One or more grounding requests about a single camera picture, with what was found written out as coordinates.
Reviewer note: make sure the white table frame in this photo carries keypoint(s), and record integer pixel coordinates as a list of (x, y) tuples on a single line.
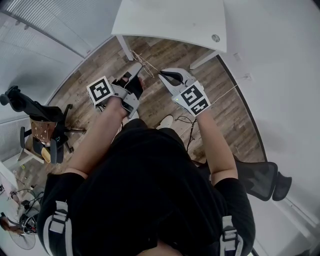
[(30, 155)]

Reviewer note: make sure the person's black clothed body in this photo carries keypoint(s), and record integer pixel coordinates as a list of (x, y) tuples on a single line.
[(150, 190)]

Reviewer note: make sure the person's left hand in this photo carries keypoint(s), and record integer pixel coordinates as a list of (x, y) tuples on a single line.
[(135, 87)]

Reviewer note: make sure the person's left forearm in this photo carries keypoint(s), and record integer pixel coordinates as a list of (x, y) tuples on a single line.
[(97, 142)]

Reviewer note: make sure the white shoe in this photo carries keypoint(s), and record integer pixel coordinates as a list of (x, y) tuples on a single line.
[(165, 121)]

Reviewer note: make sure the black mesh office chair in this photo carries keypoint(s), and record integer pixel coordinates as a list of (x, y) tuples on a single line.
[(260, 177)]

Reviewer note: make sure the person's right forearm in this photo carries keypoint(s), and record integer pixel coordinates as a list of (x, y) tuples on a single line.
[(217, 150)]

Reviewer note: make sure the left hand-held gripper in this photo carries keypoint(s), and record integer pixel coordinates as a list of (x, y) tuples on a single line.
[(98, 91)]

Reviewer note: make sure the white wall socket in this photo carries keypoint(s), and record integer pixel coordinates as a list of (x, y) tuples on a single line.
[(247, 76), (237, 56)]

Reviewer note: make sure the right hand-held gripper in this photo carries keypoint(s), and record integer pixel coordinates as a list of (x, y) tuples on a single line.
[(192, 98)]

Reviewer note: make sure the white desk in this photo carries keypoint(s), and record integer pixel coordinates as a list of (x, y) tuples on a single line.
[(172, 17)]

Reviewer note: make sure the yellow item on chair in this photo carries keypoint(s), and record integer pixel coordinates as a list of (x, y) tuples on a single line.
[(46, 155)]

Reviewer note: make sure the brown patterned bag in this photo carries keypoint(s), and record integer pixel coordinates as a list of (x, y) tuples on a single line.
[(41, 131)]

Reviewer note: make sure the round floor fan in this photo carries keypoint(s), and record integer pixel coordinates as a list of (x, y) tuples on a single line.
[(23, 241)]

